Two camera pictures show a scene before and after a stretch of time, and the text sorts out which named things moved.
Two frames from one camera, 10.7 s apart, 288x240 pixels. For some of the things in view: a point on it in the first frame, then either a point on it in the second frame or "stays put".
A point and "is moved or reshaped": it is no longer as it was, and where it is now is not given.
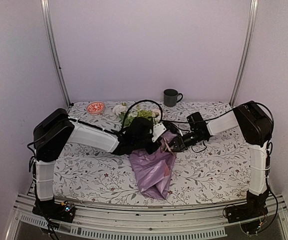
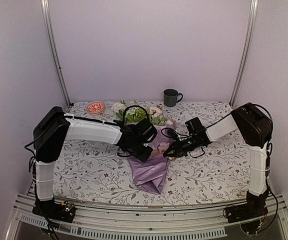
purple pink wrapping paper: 154,169 is moved or reshaped
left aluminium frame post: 45,6 stays put
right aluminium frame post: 251,27 stays put
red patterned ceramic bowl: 95,107 stays put
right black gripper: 179,143 to 179,151
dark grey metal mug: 170,97 stays put
